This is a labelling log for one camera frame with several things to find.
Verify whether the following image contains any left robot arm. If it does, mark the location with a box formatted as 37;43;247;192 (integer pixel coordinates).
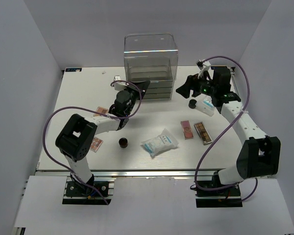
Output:
55;81;150;196

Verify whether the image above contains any four-pan nude palette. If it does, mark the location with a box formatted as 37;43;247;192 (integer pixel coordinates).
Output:
93;106;109;117

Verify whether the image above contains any clear acrylic drawer organizer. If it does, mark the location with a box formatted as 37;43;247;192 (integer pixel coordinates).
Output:
123;33;178;100

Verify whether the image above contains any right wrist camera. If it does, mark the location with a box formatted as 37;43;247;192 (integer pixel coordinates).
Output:
196;60;211;71

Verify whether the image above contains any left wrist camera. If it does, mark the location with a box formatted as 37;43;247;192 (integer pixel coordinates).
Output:
110;75;127;91

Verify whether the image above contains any round-pan orange palette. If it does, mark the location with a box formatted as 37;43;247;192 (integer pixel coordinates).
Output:
90;137;103;152

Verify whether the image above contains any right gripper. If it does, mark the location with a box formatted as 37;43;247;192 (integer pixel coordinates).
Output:
175;70;217;99

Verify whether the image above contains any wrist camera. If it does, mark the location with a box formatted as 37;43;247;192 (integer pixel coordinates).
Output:
110;75;127;91
196;60;211;71

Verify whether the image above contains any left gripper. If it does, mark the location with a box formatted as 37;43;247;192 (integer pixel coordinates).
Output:
123;80;150;116

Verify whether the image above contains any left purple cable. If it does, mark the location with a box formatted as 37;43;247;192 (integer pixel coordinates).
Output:
43;80;143;205

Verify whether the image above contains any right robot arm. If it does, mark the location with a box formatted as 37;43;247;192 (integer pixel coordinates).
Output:
176;66;281;195

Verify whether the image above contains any blue label sticker left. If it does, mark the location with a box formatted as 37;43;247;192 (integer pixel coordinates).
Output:
65;68;82;72

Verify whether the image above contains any cotton pad bag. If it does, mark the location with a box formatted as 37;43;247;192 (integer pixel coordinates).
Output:
141;128;179;158
196;95;215;117

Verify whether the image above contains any aluminium table rail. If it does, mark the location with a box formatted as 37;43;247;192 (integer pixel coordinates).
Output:
34;168;268;178

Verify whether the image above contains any pink blush palette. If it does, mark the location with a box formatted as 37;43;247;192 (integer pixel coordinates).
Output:
181;120;194;140

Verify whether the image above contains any amber glass jar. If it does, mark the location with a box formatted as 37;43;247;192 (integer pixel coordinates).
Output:
119;138;128;148

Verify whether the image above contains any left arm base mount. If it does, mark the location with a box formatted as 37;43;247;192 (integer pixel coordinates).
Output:
62;177;115;205

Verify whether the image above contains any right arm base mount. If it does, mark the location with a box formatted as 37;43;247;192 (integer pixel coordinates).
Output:
190;184;243;208

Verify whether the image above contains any brown eyeshadow palette long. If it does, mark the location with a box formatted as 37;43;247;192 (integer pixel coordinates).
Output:
194;122;213;145

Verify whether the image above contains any black jar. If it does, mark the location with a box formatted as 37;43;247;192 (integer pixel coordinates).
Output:
188;99;197;109

